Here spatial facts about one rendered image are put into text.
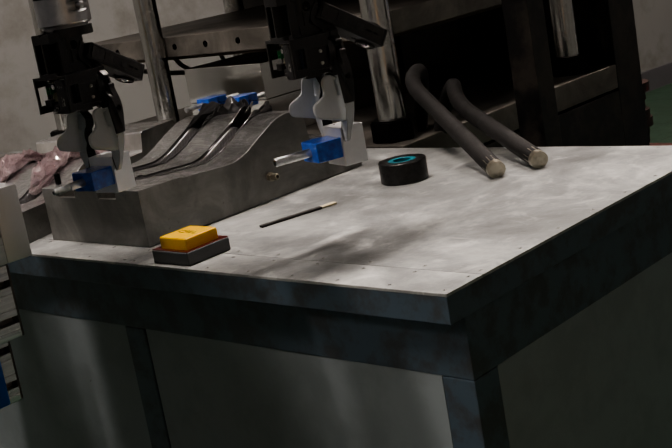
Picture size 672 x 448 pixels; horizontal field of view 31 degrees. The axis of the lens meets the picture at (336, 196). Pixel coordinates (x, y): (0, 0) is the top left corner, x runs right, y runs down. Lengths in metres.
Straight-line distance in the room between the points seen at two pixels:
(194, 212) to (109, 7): 2.91
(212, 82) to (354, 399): 1.41
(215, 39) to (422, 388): 1.51
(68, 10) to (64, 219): 0.43
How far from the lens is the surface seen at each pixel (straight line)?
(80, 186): 1.74
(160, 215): 1.86
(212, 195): 1.92
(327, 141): 1.63
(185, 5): 4.96
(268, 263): 1.62
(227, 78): 2.83
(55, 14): 1.71
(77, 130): 1.79
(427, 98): 2.16
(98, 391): 2.07
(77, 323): 2.04
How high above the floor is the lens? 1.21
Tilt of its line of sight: 12 degrees down
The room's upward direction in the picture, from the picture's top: 10 degrees counter-clockwise
